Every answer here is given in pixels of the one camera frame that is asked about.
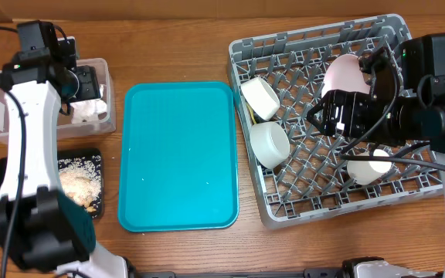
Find white napkin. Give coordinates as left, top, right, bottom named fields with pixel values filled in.
left=71, top=84, right=107, bottom=124

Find grey bowl with peanuts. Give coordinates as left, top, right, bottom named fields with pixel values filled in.
left=250, top=122, right=290, bottom=169

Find white paper cup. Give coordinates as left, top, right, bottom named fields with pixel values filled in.
left=347, top=161, right=392, bottom=185

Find white bowl with peanuts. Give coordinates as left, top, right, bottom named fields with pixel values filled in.
left=241, top=76, right=280, bottom=120

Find yellow plastic spoon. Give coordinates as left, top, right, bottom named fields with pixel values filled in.
left=246, top=103, right=256, bottom=124

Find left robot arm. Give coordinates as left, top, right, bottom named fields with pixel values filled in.
left=0, top=20, right=137, bottom=277

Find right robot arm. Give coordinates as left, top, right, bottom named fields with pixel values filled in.
left=307, top=33, right=445, bottom=276

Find grey dishwasher rack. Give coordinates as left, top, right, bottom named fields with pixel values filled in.
left=228, top=14, right=443, bottom=229

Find black waste tray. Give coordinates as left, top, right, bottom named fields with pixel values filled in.
left=0, top=147, right=105, bottom=221

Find rice and peanut pile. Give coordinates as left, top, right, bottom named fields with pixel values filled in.
left=58, top=154, right=103, bottom=217

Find clear plastic bin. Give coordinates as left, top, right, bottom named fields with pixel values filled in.
left=0, top=58, right=116, bottom=144

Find teal plastic tray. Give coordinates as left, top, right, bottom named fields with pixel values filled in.
left=117, top=81, right=239, bottom=232

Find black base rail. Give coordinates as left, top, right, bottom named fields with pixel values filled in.
left=129, top=256, right=443, bottom=278

